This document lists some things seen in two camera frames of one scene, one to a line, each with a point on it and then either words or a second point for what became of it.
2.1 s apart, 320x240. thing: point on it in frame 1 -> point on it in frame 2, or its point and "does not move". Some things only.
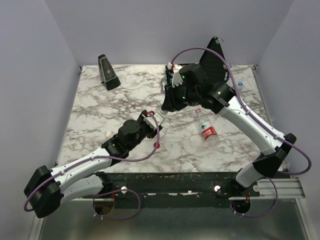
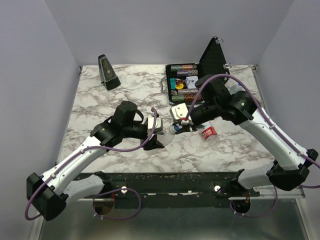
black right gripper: x=168 y=99 -> x=189 y=124
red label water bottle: x=206 y=128 does not move
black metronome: x=107 y=74 does not move
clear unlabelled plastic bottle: x=162 y=111 -> x=167 y=138
